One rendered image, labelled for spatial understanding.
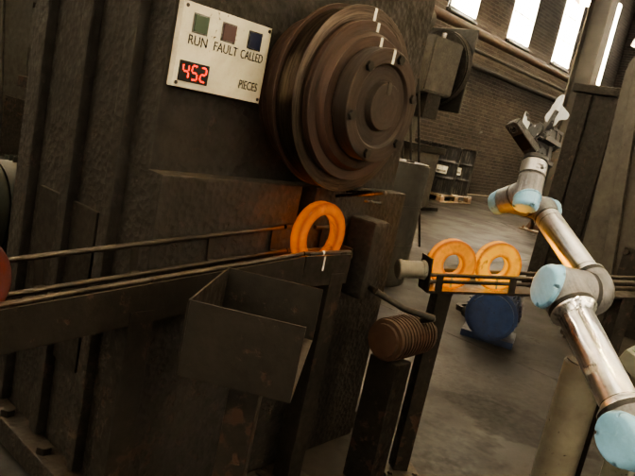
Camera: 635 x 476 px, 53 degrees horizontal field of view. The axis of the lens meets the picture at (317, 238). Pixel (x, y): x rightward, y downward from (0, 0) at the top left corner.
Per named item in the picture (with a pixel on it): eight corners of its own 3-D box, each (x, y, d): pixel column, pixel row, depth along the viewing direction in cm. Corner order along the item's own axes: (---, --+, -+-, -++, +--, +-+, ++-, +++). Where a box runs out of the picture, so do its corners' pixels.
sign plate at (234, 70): (165, 84, 139) (179, -2, 136) (253, 102, 158) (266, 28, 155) (172, 85, 137) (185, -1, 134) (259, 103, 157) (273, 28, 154)
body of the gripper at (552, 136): (545, 138, 197) (538, 172, 193) (524, 126, 194) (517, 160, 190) (565, 130, 190) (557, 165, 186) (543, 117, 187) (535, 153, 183)
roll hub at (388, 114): (320, 153, 153) (345, 34, 148) (387, 162, 175) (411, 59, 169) (338, 158, 150) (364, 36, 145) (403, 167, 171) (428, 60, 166)
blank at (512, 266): (475, 239, 199) (480, 242, 196) (520, 241, 202) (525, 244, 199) (468, 286, 202) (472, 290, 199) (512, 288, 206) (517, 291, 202)
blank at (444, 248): (429, 236, 195) (433, 239, 192) (475, 239, 199) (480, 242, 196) (422, 285, 198) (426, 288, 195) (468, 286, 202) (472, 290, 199)
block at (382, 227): (332, 289, 195) (348, 212, 191) (348, 287, 201) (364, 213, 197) (358, 300, 188) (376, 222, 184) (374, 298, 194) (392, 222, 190)
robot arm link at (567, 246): (643, 299, 163) (559, 190, 200) (610, 293, 159) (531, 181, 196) (615, 331, 169) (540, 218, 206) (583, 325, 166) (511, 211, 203)
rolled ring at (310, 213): (351, 204, 177) (342, 201, 179) (306, 201, 163) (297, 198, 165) (337, 268, 180) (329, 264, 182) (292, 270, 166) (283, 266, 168)
